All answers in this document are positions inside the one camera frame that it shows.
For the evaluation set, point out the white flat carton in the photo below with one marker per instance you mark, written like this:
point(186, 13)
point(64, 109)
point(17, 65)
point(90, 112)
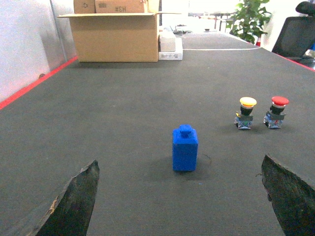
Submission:
point(175, 55)

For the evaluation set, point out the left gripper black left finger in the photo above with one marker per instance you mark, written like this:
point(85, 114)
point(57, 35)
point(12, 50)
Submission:
point(71, 211)

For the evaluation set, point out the blue plastic block part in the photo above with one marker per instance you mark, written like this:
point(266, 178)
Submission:
point(184, 148)

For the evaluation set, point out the yellow mushroom push button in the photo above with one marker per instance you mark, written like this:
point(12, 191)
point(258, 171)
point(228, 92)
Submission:
point(243, 119)

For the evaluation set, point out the black office chair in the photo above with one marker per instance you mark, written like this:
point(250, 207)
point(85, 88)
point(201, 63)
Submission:
point(297, 35)

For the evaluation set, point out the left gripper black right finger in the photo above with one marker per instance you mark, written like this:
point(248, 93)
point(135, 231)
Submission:
point(292, 198)

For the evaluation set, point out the green potted plant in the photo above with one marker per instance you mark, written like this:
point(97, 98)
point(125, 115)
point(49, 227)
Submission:
point(248, 20)

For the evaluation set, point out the cardboard box marked H3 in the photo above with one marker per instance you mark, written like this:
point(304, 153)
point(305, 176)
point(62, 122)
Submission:
point(126, 6)

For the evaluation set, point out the large open cardboard box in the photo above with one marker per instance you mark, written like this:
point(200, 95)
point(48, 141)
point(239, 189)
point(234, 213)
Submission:
point(115, 37)

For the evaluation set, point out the red mushroom push button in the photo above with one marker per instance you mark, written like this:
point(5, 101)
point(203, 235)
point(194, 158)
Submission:
point(274, 117)

